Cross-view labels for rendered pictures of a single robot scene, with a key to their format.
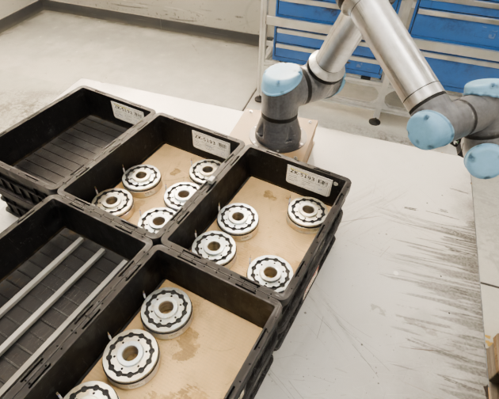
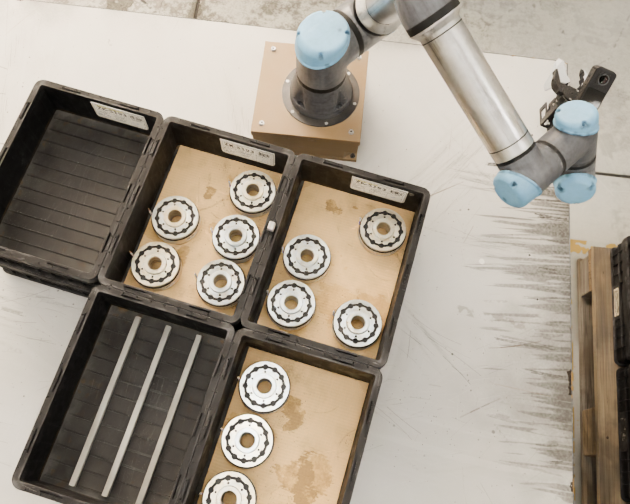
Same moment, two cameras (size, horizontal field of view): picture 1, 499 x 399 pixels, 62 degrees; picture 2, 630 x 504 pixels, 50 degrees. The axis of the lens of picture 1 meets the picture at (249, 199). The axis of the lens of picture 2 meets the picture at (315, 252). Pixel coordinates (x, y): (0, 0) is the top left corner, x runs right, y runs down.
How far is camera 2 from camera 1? 0.68 m
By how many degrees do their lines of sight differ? 27
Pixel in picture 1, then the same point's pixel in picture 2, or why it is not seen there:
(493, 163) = (581, 193)
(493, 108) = (584, 147)
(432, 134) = (520, 201)
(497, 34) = not seen: outside the picture
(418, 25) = not seen: outside the picture
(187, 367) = (299, 435)
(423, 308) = (511, 299)
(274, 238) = (350, 269)
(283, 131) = (330, 99)
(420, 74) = (507, 131)
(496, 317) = (594, 215)
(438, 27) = not seen: outside the picture
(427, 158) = (513, 73)
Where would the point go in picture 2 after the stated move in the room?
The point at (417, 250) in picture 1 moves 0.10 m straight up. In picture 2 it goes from (503, 225) to (516, 210)
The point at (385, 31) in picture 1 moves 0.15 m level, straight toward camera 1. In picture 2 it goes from (466, 80) to (461, 162)
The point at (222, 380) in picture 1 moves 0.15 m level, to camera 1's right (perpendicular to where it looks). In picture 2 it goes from (334, 440) to (407, 426)
